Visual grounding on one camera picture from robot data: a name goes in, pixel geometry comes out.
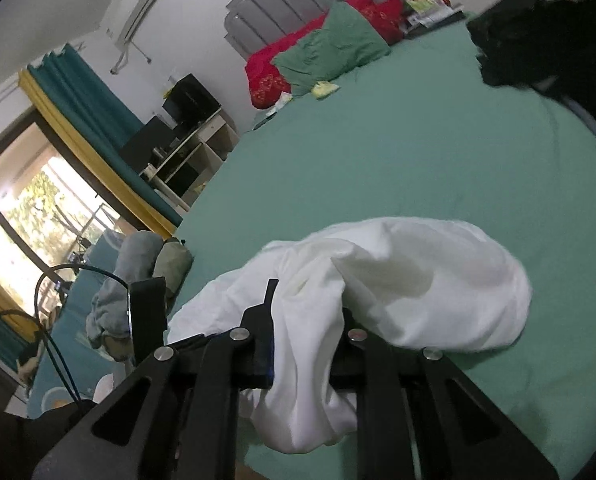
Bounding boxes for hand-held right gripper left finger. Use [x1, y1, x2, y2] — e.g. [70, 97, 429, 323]
[30, 278, 280, 480]

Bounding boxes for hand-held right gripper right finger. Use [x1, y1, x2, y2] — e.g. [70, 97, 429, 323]
[330, 307, 559, 480]

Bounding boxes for white hooded jacket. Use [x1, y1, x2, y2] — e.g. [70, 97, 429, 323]
[167, 216, 533, 453]

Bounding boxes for black clothes pile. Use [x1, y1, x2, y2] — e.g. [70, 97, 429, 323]
[466, 0, 596, 128]

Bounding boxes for grey folded cloth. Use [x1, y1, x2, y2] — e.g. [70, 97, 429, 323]
[87, 230, 163, 351]

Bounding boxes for olive folded cloth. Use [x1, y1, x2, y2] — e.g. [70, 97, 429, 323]
[103, 239, 195, 361]

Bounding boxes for teal patterned cloth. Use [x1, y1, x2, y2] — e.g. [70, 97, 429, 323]
[25, 230, 139, 421]

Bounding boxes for glass balcony door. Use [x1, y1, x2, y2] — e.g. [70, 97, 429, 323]
[0, 120, 124, 321]

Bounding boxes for black computer monitor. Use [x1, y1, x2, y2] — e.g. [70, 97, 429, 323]
[120, 116, 176, 173]

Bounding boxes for beige computer desk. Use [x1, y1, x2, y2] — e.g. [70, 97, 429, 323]
[143, 110, 241, 211]

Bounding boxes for teal curtain with yellow edge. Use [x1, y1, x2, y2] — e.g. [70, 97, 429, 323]
[18, 42, 183, 238]

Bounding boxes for bed with green sheet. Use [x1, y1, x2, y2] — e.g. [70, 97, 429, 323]
[175, 25, 596, 480]

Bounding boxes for black computer tower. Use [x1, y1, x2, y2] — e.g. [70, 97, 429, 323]
[162, 74, 223, 126]

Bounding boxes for green pillow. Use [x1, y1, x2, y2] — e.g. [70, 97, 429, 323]
[270, 0, 393, 95]

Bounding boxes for white air conditioner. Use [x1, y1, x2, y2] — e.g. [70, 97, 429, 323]
[114, 0, 167, 46]

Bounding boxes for grey padded headboard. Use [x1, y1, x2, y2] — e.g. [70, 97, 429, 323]
[224, 0, 421, 58]

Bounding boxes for snack bag and books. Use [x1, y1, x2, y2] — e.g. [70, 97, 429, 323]
[405, 7, 466, 36]

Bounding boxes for black cable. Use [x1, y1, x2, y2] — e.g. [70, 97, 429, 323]
[34, 264, 131, 403]

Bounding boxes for white air conditioner hose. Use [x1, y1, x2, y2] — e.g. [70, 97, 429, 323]
[109, 40, 153, 75]

